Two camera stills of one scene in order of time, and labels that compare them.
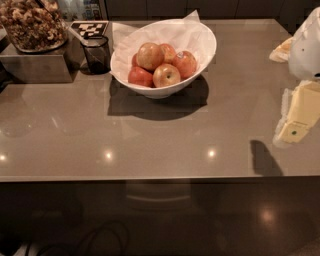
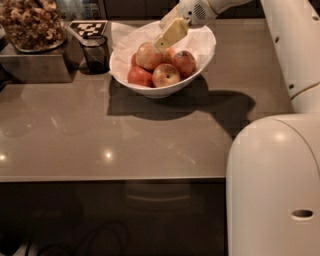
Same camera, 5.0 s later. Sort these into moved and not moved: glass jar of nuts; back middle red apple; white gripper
Moved: white gripper
Not moved: back middle red apple; glass jar of nuts
